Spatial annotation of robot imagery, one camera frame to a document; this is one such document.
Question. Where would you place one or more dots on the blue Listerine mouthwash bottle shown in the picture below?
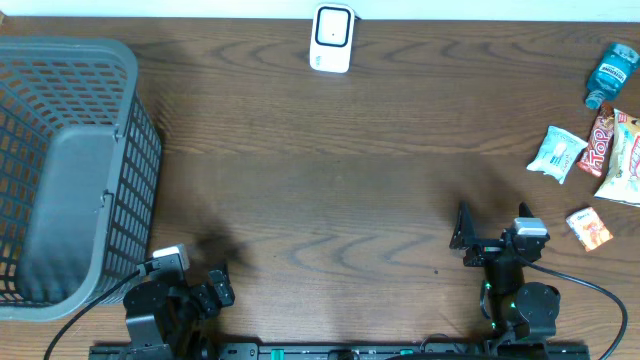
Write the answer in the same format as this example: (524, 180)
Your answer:
(616, 67)

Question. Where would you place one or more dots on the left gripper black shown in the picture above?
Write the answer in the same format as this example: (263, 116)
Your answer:
(208, 302)

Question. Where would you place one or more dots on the orange chocolate bar wrapper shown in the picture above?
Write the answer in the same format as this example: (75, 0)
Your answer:
(594, 155)

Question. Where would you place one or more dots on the white barcode scanner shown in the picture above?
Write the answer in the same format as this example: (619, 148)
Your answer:
(331, 38)

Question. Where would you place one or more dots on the yellow snack chip bag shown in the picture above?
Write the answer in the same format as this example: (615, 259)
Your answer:
(621, 183)

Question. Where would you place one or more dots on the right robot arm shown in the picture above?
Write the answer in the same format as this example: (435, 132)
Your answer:
(522, 313)

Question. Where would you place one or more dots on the small orange tissue pack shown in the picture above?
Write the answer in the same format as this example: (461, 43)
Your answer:
(589, 228)

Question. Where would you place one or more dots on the pale green snack packet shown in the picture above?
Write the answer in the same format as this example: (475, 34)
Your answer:
(557, 153)

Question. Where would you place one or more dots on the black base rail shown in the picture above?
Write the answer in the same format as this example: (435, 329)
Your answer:
(432, 350)

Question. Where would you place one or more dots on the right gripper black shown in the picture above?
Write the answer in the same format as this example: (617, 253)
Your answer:
(464, 237)

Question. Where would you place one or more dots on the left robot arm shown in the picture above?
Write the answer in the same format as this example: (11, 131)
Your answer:
(165, 315)

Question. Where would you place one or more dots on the grey plastic mesh basket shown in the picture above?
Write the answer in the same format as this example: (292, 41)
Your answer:
(80, 161)

